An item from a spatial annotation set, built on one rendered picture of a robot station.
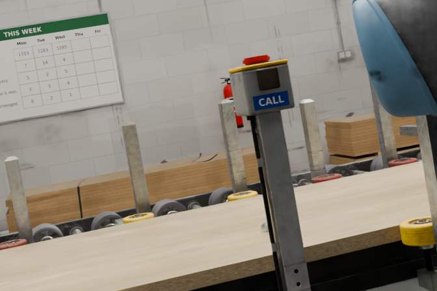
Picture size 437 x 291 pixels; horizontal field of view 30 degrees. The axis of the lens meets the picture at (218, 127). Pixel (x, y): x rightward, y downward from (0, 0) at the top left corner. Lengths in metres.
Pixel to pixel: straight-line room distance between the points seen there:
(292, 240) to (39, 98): 7.25
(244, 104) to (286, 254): 0.22
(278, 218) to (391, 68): 0.52
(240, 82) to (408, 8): 0.49
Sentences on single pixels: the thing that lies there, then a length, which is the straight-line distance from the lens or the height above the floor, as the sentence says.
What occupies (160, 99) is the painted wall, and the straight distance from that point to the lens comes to 8.41.
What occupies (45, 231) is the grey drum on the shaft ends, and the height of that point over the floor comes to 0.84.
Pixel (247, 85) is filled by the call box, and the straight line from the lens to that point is 1.13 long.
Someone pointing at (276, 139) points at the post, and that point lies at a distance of 1.17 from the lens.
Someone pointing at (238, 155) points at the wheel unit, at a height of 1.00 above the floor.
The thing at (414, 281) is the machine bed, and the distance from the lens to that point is 1.53.
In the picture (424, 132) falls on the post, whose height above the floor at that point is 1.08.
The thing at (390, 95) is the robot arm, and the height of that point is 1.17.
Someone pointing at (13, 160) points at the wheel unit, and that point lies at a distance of 2.20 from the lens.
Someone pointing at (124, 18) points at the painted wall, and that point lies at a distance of 8.43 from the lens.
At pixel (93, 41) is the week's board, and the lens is 8.37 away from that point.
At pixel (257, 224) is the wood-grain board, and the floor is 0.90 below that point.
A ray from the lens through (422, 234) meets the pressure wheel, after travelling 1.43.
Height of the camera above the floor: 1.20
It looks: 3 degrees down
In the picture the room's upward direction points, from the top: 10 degrees counter-clockwise
